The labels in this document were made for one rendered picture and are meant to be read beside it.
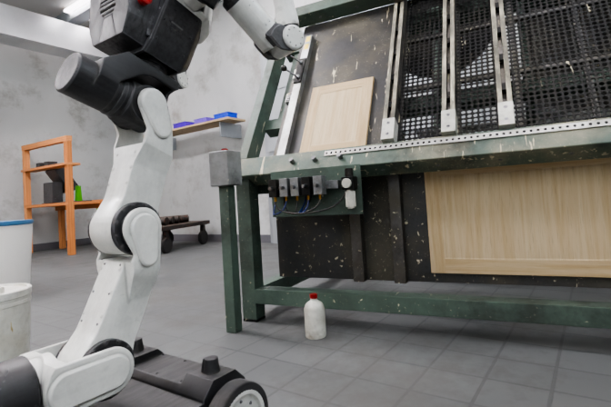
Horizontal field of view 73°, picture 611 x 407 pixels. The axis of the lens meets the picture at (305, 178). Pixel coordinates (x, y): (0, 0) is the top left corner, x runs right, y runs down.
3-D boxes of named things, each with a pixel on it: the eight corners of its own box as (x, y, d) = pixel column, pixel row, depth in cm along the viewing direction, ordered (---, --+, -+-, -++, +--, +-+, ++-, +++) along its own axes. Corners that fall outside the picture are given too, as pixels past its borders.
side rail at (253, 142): (247, 169, 245) (237, 159, 237) (284, 40, 299) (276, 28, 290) (255, 168, 242) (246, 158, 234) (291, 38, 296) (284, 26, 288)
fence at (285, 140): (279, 160, 230) (275, 155, 227) (307, 40, 276) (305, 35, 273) (287, 159, 227) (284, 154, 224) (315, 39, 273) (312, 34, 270)
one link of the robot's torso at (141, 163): (115, 255, 103) (134, 78, 111) (79, 253, 113) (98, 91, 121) (166, 255, 115) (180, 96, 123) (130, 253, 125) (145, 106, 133)
